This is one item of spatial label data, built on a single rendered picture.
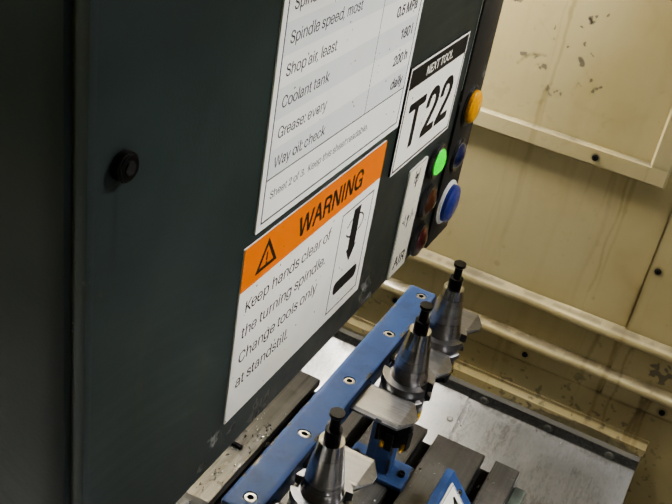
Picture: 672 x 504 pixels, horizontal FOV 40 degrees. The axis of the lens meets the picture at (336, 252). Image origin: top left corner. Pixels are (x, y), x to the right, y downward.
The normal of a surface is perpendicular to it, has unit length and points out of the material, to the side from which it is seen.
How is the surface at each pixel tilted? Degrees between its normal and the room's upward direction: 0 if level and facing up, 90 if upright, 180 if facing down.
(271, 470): 0
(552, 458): 24
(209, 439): 90
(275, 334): 90
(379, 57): 90
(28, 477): 90
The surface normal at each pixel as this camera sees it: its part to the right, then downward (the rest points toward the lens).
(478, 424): -0.05, -0.60
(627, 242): -0.45, 0.41
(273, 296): 0.88, 0.36
